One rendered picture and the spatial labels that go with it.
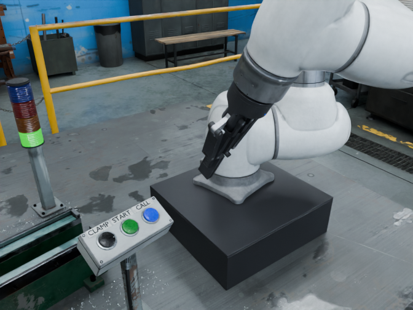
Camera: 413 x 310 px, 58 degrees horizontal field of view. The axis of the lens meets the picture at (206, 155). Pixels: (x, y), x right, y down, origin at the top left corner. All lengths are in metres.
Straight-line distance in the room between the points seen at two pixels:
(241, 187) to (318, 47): 0.62
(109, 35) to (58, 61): 0.82
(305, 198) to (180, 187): 0.36
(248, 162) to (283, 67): 0.53
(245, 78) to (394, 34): 0.21
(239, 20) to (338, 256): 6.76
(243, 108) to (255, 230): 0.44
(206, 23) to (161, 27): 0.86
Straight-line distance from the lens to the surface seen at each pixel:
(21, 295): 0.94
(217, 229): 0.96
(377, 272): 1.10
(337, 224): 1.21
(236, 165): 1.02
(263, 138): 1.00
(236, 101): 0.59
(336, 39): 0.53
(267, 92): 0.56
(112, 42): 5.84
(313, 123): 1.02
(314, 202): 1.07
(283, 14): 0.50
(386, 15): 0.59
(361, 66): 0.57
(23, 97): 1.13
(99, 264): 0.70
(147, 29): 6.01
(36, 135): 1.17
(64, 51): 5.56
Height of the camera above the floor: 1.52
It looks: 28 degrees down
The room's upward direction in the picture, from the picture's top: straight up
